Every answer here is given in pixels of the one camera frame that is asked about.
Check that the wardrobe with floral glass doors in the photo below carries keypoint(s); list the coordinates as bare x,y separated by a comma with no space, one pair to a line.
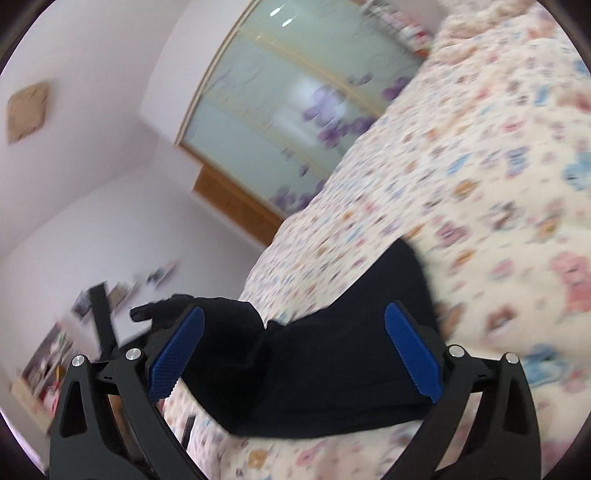
277,101

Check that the black pants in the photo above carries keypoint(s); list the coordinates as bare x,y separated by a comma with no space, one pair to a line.
323,369

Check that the wooden door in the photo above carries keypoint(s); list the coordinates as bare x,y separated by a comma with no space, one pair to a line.
235,203

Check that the square wooden ceiling light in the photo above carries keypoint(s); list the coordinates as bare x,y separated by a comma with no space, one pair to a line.
28,113

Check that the cluttered low shelf unit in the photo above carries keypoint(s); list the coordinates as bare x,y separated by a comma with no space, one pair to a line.
46,369

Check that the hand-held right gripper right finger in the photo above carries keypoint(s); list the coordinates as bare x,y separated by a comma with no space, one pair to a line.
413,350

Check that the printed fleece blanket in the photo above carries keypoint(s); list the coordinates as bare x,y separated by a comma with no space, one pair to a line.
461,184

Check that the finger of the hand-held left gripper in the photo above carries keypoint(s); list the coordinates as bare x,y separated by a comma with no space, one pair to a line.
102,323

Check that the clear cylinder of plush toys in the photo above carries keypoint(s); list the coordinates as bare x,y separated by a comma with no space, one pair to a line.
401,23

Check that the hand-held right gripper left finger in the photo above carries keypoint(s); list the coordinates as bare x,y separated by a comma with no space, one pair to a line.
178,350

